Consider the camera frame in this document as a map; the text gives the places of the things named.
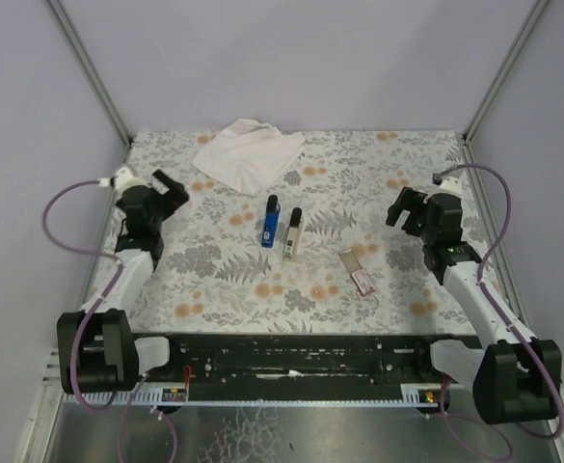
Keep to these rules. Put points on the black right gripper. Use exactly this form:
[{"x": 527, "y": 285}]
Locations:
[{"x": 411, "y": 208}]

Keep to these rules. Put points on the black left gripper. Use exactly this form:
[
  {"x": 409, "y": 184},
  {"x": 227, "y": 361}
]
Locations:
[{"x": 158, "y": 197}]

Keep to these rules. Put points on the red and white staple box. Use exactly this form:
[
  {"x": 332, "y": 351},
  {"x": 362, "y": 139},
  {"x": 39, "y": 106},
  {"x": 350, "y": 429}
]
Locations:
[{"x": 357, "y": 274}]

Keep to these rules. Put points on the blue stapler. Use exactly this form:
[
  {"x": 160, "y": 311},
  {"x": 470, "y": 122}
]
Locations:
[{"x": 271, "y": 221}]

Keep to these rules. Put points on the beige stapler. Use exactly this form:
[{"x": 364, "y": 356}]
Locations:
[{"x": 293, "y": 236}]

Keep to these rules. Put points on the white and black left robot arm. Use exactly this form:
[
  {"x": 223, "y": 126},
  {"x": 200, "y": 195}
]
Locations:
[{"x": 98, "y": 352}]

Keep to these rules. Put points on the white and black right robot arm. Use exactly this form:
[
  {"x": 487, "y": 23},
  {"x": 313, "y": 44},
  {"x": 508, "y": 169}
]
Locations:
[{"x": 514, "y": 376}]

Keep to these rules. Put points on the white folded cloth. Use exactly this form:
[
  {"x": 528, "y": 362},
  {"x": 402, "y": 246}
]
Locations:
[{"x": 248, "y": 156}]

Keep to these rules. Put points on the floral patterned table mat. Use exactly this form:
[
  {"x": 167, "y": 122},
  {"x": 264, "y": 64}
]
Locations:
[{"x": 215, "y": 276}]

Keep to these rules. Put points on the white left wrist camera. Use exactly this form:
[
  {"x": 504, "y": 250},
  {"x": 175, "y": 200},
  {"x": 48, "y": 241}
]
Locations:
[{"x": 123, "y": 178}]

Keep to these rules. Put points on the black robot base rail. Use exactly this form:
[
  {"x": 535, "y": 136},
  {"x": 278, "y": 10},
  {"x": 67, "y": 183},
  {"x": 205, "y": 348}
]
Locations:
[{"x": 230, "y": 366}]

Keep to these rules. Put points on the white slotted cable duct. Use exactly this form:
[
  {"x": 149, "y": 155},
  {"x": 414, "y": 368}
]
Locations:
[{"x": 405, "y": 395}]

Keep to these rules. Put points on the left aluminium frame post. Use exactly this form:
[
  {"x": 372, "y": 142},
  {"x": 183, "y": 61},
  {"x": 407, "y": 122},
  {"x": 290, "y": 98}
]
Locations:
[{"x": 86, "y": 63}]

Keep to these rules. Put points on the aluminium frame post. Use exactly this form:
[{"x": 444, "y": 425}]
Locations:
[
  {"x": 86, "y": 63},
  {"x": 513, "y": 54}
]

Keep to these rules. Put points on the right aluminium frame post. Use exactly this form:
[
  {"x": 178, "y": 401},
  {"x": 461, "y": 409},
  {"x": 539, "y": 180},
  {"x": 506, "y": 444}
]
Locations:
[{"x": 513, "y": 54}]

